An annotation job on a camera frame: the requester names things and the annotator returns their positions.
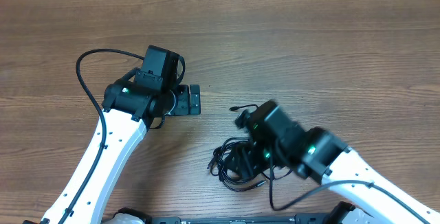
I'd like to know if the black cable bundle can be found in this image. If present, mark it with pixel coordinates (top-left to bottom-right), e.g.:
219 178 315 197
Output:
207 104 293 193

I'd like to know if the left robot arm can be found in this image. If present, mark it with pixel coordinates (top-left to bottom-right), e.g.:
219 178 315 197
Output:
41 45 201 223

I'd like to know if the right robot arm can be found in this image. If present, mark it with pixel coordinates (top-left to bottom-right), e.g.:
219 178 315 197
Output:
226 100 439 223

